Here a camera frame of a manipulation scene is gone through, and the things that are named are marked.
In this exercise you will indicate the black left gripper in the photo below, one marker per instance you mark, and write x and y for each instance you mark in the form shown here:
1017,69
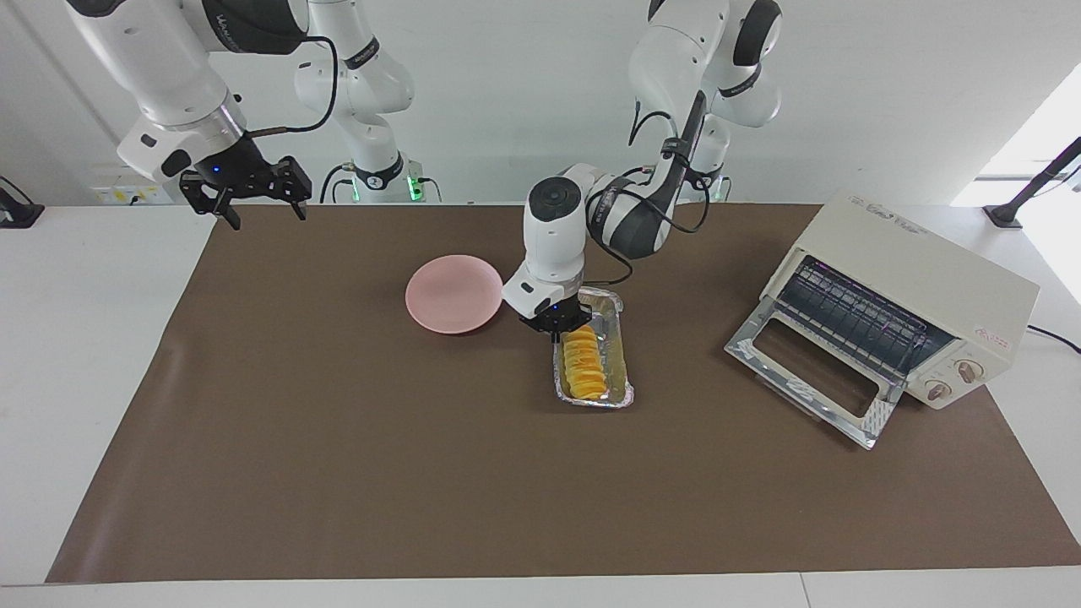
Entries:
557,319

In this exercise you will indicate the black clamp mount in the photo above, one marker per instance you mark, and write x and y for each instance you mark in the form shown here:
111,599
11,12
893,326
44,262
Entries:
17,215

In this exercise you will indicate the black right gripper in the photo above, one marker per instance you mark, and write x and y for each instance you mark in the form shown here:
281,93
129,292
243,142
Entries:
236,169

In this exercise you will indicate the cream toaster oven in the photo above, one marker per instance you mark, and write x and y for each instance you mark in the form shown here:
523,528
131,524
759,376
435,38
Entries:
929,262

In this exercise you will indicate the black camera stand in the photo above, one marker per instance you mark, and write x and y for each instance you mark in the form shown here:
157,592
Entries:
1026,190

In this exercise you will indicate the pink round plate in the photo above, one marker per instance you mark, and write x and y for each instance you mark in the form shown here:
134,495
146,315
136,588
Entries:
452,294

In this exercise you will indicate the aluminium foil baking tray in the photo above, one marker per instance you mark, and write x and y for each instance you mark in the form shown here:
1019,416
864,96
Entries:
621,371

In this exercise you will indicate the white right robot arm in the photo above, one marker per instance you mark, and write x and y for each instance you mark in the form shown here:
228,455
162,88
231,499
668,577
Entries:
160,67

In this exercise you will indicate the white wall power outlet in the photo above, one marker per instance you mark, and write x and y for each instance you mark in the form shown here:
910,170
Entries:
114,194

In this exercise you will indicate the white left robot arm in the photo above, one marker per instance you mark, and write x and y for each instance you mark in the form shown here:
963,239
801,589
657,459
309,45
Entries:
553,245

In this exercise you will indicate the glass oven door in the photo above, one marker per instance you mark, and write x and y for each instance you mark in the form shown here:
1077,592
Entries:
811,371

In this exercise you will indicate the golden braided bread loaf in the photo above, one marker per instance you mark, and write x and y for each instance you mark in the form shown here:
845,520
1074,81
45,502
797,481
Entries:
584,367

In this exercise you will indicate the brown table mat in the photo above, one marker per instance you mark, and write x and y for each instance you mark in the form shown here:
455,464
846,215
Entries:
507,490

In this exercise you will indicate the cream oven knob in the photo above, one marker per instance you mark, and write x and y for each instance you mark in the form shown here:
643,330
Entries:
969,370
939,390

